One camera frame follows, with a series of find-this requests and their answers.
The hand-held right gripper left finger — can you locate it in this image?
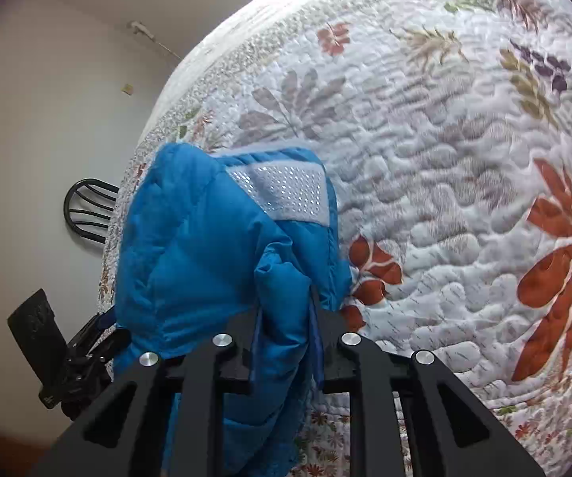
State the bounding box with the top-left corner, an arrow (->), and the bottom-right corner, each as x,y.
27,303 -> 267,477

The blue puffer jacket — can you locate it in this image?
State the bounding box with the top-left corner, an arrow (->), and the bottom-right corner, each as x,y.
112,142 -> 353,477

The white wall fixture with cord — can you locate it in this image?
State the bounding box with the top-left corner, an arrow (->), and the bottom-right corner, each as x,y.
128,20 -> 177,56

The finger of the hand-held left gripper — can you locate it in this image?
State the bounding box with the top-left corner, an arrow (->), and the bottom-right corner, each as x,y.
67,308 -> 132,363

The floral quilted bedspread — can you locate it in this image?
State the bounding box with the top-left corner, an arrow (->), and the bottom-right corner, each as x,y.
97,0 -> 572,477

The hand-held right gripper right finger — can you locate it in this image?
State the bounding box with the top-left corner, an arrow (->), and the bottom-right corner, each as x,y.
308,283 -> 547,477

